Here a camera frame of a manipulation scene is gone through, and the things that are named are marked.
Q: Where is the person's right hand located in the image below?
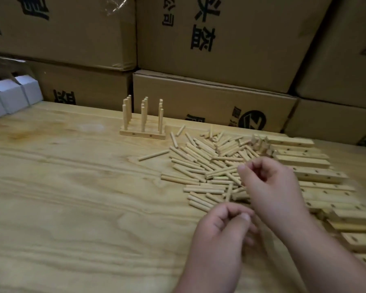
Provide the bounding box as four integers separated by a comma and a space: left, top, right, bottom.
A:
237, 157, 310, 240

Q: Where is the stack of brown cardboard boxes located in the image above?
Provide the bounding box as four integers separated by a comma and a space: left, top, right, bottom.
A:
0, 0, 366, 147

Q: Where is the person's left forearm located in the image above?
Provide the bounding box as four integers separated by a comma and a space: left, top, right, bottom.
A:
173, 256, 245, 293

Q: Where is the clear plastic film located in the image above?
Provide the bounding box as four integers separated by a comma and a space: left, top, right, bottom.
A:
0, 54, 26, 82

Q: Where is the pile of wooden dowels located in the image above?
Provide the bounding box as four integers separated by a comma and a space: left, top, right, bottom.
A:
138, 124, 264, 213

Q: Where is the person's left hand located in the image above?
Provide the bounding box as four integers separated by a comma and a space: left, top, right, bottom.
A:
187, 202, 259, 272

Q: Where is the pile of drilled wooden bars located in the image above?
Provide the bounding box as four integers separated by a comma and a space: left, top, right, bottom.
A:
251, 133, 366, 269

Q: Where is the person's right forearm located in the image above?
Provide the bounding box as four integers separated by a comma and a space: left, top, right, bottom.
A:
274, 217, 366, 293

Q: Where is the wooden peg rack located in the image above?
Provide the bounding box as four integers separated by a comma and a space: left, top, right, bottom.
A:
119, 95, 166, 140

